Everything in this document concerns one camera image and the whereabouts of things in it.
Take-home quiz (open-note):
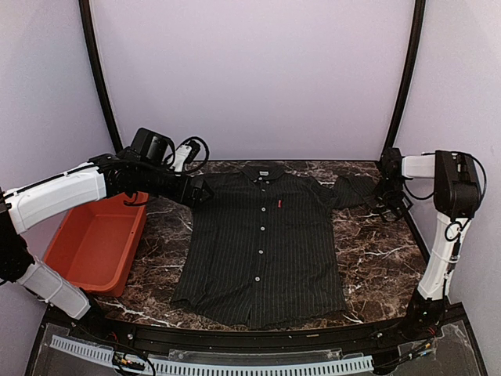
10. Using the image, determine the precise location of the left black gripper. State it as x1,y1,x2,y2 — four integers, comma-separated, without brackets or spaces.
138,163,214,208

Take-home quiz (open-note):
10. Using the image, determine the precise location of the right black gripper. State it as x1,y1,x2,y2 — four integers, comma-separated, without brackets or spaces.
373,177,405,208

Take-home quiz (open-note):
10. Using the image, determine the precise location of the black pinstriped shirt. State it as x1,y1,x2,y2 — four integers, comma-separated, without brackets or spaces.
171,165,375,329

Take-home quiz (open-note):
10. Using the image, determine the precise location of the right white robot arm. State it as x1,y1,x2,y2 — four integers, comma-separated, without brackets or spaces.
376,147,487,340

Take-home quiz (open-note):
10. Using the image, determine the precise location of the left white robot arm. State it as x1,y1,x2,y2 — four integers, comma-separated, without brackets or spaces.
1,154,214,342

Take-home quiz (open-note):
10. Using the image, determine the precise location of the black brooch stand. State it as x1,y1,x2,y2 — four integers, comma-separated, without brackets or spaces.
377,192,413,222

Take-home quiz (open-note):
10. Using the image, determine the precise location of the orange plastic bin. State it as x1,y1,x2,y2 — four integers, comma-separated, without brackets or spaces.
44,193,149,297

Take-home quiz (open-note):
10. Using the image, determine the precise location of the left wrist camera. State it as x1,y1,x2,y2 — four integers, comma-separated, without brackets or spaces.
131,128,175,165

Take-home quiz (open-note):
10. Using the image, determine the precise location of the black front rail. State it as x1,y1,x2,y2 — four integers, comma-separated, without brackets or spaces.
42,303,467,358

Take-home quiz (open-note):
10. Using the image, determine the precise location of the white slotted cable duct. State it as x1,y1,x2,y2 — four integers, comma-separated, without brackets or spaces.
49,335,374,375

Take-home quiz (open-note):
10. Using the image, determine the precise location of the right black frame post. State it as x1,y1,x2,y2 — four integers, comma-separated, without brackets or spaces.
382,0,426,151

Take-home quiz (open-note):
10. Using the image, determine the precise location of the black frame post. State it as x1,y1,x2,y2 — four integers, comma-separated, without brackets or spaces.
78,0,124,152
382,0,426,151

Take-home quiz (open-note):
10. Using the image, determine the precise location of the left black frame post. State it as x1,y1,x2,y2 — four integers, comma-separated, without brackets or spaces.
78,0,124,152

